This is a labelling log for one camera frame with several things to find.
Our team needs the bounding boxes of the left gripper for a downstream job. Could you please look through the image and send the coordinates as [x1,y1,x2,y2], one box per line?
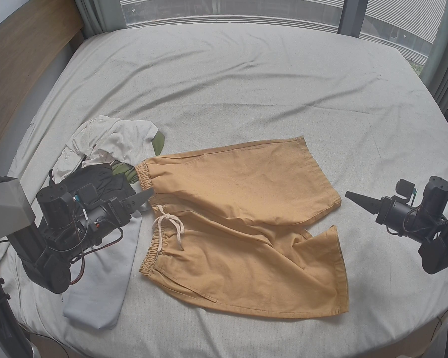
[80,189,155,235]

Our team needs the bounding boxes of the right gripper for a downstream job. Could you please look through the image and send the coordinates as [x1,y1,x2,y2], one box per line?
[375,196,422,238]

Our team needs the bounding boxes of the tan shorts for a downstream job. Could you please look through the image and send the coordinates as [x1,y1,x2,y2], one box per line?
[139,136,349,319]

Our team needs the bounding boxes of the bed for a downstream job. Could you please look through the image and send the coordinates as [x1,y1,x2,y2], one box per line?
[0,0,448,358]

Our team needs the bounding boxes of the green garment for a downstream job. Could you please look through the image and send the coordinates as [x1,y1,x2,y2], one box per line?
[112,131,167,185]

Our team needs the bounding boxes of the black garment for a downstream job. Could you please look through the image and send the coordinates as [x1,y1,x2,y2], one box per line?
[48,164,135,215]

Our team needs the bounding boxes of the white garment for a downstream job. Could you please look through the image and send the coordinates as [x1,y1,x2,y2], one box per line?
[57,115,160,187]

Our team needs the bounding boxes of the pale blue garment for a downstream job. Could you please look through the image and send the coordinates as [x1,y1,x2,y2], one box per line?
[63,185,150,331]

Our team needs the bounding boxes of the grey-green curtain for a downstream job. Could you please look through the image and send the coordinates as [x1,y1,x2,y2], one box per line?
[67,0,129,36]
[420,0,448,105]

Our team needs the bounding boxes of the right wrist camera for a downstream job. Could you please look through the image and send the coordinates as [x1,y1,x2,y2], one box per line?
[395,179,417,201]

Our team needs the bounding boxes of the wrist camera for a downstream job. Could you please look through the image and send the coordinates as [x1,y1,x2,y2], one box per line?
[395,179,417,201]
[76,185,98,205]

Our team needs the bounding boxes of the black cable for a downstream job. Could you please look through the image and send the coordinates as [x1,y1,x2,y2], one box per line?
[73,227,124,266]

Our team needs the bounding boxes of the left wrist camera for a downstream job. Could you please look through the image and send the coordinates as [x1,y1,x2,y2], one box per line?
[76,185,98,205]

